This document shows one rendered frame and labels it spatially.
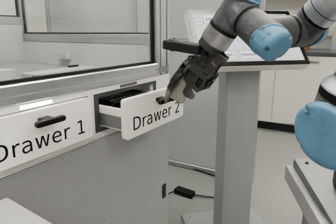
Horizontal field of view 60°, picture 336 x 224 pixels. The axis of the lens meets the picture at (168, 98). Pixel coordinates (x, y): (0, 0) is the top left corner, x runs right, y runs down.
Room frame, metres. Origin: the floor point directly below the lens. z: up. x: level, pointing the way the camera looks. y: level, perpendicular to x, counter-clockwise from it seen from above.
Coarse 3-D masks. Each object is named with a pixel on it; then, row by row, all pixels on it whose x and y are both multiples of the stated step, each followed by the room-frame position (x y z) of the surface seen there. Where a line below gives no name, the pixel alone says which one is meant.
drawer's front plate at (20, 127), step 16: (32, 112) 0.62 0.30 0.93; (48, 112) 0.65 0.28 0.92; (64, 112) 0.69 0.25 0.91; (80, 112) 0.73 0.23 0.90; (0, 128) 0.56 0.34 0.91; (16, 128) 0.59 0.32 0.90; (32, 128) 0.61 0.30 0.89; (48, 128) 0.65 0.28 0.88; (64, 128) 0.68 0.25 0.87; (0, 144) 0.56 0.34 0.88; (32, 144) 0.61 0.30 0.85; (48, 144) 0.64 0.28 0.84; (64, 144) 0.68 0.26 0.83; (16, 160) 0.58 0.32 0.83
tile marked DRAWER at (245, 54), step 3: (240, 51) 1.27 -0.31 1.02; (243, 51) 1.27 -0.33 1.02; (246, 51) 1.27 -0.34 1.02; (249, 51) 1.28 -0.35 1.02; (252, 51) 1.28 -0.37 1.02; (240, 54) 1.26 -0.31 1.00; (243, 54) 1.26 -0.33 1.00; (246, 54) 1.26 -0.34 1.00; (249, 54) 1.26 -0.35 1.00; (252, 54) 1.27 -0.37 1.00; (255, 54) 1.27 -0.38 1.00; (243, 57) 1.25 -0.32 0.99; (246, 57) 1.25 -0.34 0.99; (249, 57) 1.25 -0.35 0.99; (252, 57) 1.26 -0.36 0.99; (255, 57) 1.26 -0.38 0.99; (258, 57) 1.26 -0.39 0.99
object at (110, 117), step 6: (144, 90) 1.02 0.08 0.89; (102, 108) 0.80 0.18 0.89; (108, 108) 0.78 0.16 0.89; (114, 108) 0.77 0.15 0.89; (120, 108) 0.77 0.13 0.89; (102, 114) 0.79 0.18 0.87; (108, 114) 0.78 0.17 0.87; (114, 114) 0.77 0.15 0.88; (120, 114) 0.76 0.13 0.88; (102, 120) 0.79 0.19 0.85; (108, 120) 0.78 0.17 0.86; (114, 120) 0.77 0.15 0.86; (120, 120) 0.76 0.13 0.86; (108, 126) 0.78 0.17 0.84; (114, 126) 0.77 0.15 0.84; (120, 126) 0.76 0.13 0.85
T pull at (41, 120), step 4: (44, 116) 0.63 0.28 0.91; (48, 116) 0.63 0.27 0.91; (56, 116) 0.63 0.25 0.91; (60, 116) 0.64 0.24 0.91; (64, 116) 0.64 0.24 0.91; (40, 120) 0.60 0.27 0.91; (44, 120) 0.60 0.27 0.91; (48, 120) 0.61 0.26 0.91; (52, 120) 0.62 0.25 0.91; (56, 120) 0.62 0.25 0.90; (60, 120) 0.63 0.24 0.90; (36, 124) 0.59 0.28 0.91; (40, 124) 0.59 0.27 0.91; (44, 124) 0.60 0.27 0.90; (48, 124) 0.61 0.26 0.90
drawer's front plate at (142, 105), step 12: (132, 96) 0.77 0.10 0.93; (144, 96) 0.79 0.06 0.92; (156, 96) 0.84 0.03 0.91; (132, 108) 0.75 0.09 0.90; (144, 108) 0.79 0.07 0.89; (156, 108) 0.84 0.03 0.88; (180, 108) 0.95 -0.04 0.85; (132, 120) 0.74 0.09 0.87; (144, 120) 0.79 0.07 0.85; (156, 120) 0.84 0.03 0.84; (168, 120) 0.89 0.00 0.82; (132, 132) 0.74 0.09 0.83
